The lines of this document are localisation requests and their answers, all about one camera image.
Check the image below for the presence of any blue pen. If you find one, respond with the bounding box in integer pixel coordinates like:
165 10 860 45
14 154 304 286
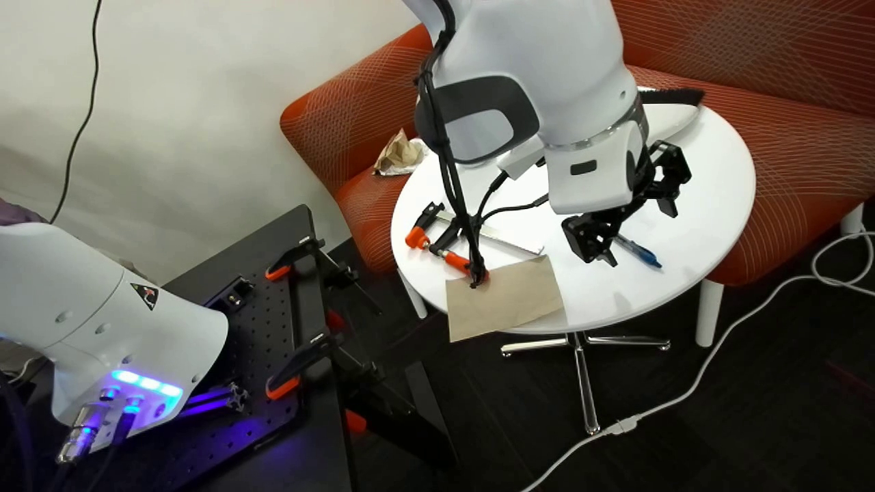
613 236 665 273

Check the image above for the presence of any black wall cable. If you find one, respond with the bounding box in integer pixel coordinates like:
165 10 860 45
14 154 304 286
43 0 103 226

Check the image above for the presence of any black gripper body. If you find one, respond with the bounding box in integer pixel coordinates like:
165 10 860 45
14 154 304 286
557 203 644 247

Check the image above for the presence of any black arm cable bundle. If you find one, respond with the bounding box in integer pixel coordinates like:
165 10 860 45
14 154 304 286
413 0 550 291

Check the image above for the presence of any orange handled bar clamp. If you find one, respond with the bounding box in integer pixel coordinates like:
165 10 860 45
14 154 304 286
401 199 550 276

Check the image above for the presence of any black orange spring clamp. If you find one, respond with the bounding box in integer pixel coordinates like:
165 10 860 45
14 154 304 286
262 329 366 405
260 233 364 296

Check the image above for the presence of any crumpled beige wrapper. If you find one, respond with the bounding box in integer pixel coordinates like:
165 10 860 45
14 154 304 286
372 128 430 178

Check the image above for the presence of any chrome table base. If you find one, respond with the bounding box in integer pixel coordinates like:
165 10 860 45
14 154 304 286
497 329 676 438

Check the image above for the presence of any orange patterned sofa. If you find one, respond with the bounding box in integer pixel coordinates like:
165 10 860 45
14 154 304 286
275 0 875 291

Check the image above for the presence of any black platform stand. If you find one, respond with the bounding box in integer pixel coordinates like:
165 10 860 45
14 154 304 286
323 336 463 475

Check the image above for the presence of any beige cloth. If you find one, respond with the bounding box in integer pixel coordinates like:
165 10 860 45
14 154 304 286
442 259 569 347

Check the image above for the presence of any white floor cable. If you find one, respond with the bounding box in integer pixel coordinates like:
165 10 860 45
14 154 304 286
517 226 875 492

